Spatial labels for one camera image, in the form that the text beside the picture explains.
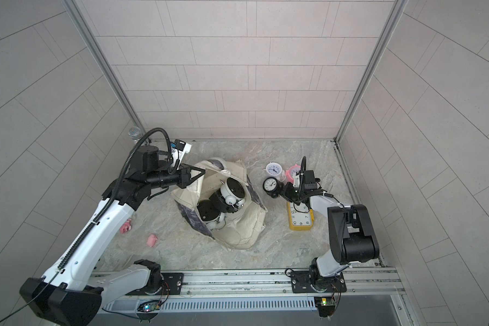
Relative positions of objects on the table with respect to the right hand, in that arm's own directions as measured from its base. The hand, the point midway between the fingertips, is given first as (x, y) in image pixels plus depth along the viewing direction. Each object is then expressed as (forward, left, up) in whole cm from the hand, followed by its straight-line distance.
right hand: (279, 190), depth 92 cm
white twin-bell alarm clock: (+11, +1, 0) cm, 11 cm away
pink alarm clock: (+6, -7, +1) cm, 9 cm away
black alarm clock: (+1, +3, +2) cm, 4 cm away
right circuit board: (-43, -10, -5) cm, 45 cm away
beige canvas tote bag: (-16, +17, -1) cm, 24 cm away
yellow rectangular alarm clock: (-13, -7, -1) cm, 15 cm away
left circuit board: (-40, +48, +1) cm, 63 cm away
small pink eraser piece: (-19, +53, 0) cm, 57 cm away
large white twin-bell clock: (-4, +21, +7) cm, 22 cm away
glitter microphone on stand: (+14, +58, +28) cm, 66 cm away
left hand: (-6, +27, +26) cm, 38 cm away
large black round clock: (-7, +26, +6) cm, 28 cm away
